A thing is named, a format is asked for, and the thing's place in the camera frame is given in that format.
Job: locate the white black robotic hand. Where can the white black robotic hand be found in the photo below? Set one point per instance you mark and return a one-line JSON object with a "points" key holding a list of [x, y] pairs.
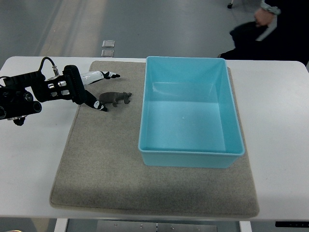
{"points": [[81, 80]]}

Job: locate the brown hippo toy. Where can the brown hippo toy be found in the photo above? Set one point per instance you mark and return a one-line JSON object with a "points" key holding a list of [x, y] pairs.
{"points": [[114, 97]]}

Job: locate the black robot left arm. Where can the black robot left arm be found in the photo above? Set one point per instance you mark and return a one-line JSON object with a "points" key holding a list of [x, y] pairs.
{"points": [[22, 95]]}

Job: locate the light blue plastic box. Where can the light blue plastic box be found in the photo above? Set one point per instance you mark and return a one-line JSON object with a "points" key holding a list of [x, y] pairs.
{"points": [[189, 116]]}

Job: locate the lower clear floor plate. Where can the lower clear floor plate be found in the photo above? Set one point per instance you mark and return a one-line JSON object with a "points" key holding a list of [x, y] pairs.
{"points": [[107, 53]]}

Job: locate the clear floor plate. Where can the clear floor plate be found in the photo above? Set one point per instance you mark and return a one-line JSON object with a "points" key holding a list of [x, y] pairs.
{"points": [[107, 53], [108, 44]]}

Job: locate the upper clear floor plate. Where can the upper clear floor plate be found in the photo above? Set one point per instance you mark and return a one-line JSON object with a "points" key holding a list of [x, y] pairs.
{"points": [[108, 44]]}

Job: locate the beige felt mat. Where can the beige felt mat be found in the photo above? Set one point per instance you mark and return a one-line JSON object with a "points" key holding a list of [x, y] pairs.
{"points": [[102, 170]]}

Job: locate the left chair caster wheel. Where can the left chair caster wheel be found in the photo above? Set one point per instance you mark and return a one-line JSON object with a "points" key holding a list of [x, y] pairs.
{"points": [[230, 5]]}

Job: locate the person in dark clothes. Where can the person in dark clothes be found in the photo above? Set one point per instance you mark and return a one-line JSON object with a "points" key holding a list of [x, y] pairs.
{"points": [[280, 31]]}

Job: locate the black table control panel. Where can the black table control panel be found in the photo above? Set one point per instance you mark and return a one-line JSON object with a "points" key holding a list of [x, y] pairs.
{"points": [[292, 224]]}

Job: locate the metal table base plate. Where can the metal table base plate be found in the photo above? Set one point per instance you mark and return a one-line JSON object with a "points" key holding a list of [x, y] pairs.
{"points": [[130, 226]]}

